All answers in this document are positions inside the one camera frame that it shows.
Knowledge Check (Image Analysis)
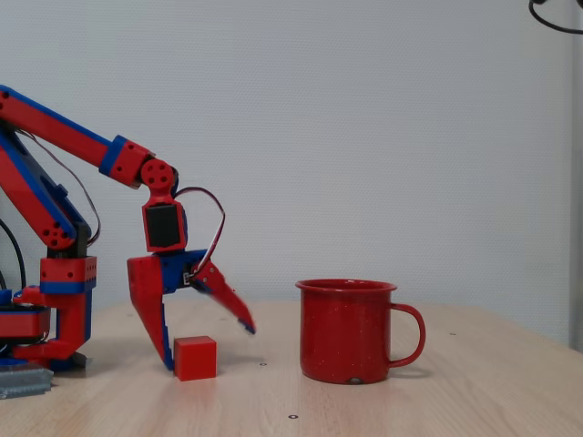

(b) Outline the red cube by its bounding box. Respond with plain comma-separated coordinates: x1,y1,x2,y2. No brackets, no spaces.
173,335,218,381

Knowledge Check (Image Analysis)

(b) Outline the red enamel mug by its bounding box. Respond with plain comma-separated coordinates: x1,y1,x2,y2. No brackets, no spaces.
294,279,427,386

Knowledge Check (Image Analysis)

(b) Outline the grey table clamp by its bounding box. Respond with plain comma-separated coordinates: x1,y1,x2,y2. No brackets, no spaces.
0,367,55,401

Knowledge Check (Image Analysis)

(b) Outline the red white gripper servo wire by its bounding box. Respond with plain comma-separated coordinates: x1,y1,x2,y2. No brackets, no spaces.
172,186,227,277

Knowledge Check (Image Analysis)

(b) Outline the red white arm servo wire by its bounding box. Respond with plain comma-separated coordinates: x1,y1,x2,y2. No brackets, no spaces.
17,129,101,249

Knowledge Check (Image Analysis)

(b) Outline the black base cable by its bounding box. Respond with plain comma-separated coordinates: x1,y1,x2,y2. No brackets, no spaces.
0,218,26,295

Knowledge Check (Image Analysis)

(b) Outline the black hanging cable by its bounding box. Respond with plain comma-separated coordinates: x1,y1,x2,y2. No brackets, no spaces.
527,0,583,34

